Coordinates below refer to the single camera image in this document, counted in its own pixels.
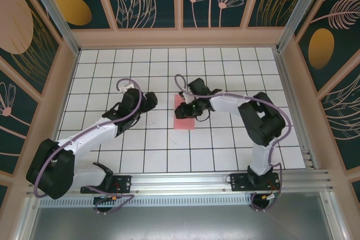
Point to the pink paper sheet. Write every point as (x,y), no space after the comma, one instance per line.
(184,124)

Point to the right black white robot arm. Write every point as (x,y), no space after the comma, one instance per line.
(261,122)

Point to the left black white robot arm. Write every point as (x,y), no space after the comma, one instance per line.
(50,172)

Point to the grey metal bench panel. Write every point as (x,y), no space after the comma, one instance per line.
(180,223)

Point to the long aluminium mounting rail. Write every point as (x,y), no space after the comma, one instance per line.
(180,181)

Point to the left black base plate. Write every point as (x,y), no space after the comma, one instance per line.
(125,183)

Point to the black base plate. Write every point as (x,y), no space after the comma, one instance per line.
(239,182)
(125,183)

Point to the aluminium side rail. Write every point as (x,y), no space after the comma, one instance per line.
(284,82)

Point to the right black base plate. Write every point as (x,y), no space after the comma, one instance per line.
(239,182)

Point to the aluminium corner post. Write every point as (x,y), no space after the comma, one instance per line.
(58,18)
(302,12)

